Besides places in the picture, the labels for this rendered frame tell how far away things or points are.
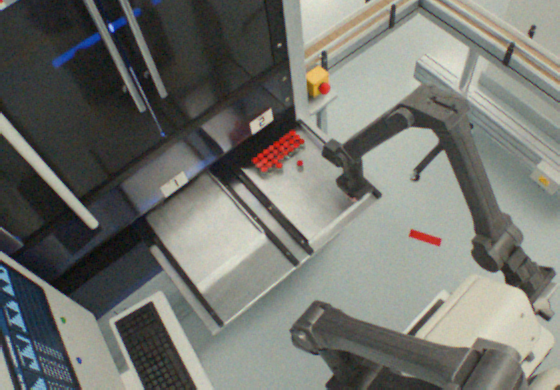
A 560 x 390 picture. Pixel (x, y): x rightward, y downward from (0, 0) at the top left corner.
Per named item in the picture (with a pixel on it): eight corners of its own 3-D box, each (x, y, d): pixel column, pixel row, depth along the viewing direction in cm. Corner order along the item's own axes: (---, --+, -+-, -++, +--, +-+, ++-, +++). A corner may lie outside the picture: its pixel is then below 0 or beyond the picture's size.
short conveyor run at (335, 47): (293, 106, 187) (290, 77, 173) (267, 82, 193) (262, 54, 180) (419, 17, 204) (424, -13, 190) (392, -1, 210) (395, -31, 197)
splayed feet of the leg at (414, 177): (404, 176, 263) (408, 162, 251) (466, 123, 276) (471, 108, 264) (415, 186, 260) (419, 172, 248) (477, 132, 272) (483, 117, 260)
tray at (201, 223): (141, 212, 166) (137, 207, 163) (203, 166, 173) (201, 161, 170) (198, 288, 151) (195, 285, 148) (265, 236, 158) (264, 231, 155)
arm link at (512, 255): (517, 278, 108) (530, 261, 110) (496, 244, 106) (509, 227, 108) (488, 273, 117) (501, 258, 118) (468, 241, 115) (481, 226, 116)
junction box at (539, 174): (529, 177, 206) (536, 166, 198) (535, 170, 207) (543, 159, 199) (551, 195, 201) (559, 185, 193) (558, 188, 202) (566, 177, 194)
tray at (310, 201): (242, 173, 170) (240, 168, 167) (302, 129, 176) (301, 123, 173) (309, 245, 155) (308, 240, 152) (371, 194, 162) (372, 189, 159)
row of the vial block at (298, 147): (260, 175, 169) (259, 168, 165) (302, 144, 173) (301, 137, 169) (265, 180, 168) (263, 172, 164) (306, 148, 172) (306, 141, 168)
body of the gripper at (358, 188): (350, 170, 156) (349, 155, 150) (374, 189, 150) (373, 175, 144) (335, 183, 154) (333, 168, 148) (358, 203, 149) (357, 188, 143)
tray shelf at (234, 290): (130, 224, 167) (129, 221, 165) (292, 107, 184) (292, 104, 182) (213, 336, 146) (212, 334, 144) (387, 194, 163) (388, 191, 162)
